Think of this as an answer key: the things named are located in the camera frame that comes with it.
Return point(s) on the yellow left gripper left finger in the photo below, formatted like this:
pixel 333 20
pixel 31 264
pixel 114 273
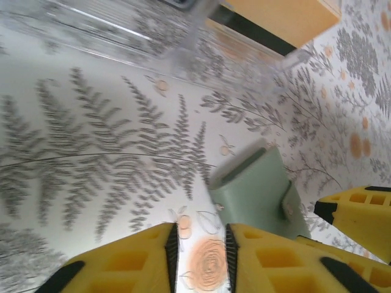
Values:
pixel 91 274

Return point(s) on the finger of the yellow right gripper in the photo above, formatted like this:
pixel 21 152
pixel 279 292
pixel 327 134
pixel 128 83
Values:
pixel 360 222

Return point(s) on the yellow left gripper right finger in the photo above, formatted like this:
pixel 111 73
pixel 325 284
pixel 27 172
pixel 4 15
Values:
pixel 275 268

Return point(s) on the green card holder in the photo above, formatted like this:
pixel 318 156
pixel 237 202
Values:
pixel 253 189

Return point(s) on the orange card with black stripe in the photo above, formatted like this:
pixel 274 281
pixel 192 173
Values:
pixel 290 21

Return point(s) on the clear acrylic box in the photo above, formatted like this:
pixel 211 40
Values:
pixel 183 58

